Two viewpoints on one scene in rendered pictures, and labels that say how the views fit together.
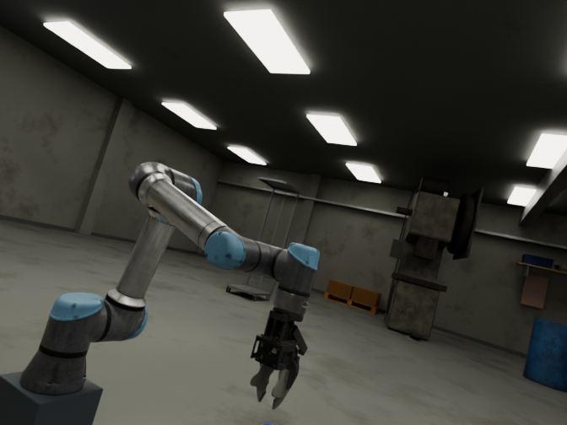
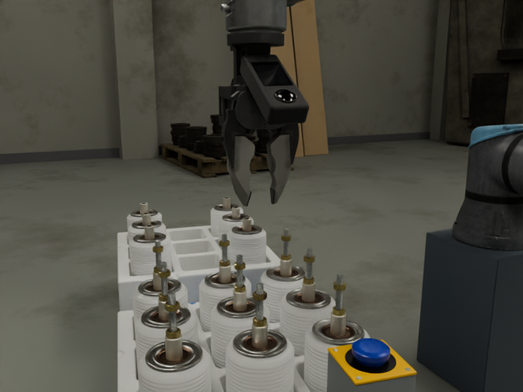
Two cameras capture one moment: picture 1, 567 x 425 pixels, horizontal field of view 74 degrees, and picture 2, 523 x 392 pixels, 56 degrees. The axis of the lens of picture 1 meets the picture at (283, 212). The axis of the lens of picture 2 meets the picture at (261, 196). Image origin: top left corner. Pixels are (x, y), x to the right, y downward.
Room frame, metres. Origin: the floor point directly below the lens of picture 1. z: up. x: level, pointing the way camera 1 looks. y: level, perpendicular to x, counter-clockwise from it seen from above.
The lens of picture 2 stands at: (1.27, -0.57, 0.60)
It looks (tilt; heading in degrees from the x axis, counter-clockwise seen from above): 13 degrees down; 128
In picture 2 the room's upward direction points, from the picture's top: straight up
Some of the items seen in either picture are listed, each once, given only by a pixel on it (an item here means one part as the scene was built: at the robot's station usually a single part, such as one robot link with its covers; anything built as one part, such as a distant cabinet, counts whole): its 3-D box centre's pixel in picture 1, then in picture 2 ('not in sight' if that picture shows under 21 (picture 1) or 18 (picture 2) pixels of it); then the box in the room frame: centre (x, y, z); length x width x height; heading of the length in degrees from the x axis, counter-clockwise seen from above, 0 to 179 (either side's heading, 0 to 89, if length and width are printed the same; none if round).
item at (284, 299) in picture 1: (291, 303); (253, 17); (0.87, -0.07, 0.68); 0.08 x 0.08 x 0.05
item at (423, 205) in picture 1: (425, 252); not in sight; (6.97, -2.75, 1.51); 1.55 x 1.42 x 3.01; 154
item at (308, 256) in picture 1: (298, 268); not in sight; (0.87, -0.07, 0.76); 0.09 x 0.08 x 0.11; 58
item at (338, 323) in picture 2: not in sight; (338, 323); (0.95, 0.02, 0.26); 0.02 x 0.02 x 0.03
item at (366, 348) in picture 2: not in sight; (370, 355); (1.07, -0.12, 0.32); 0.04 x 0.04 x 0.02
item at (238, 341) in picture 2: not in sight; (259, 343); (0.88, -0.08, 0.25); 0.08 x 0.08 x 0.01
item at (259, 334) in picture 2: not in sight; (259, 334); (0.88, -0.08, 0.26); 0.02 x 0.02 x 0.03
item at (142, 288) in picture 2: not in sight; (159, 287); (0.62, -0.04, 0.25); 0.08 x 0.08 x 0.01
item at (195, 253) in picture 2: not in sight; (194, 278); (0.35, 0.31, 0.09); 0.39 x 0.39 x 0.18; 54
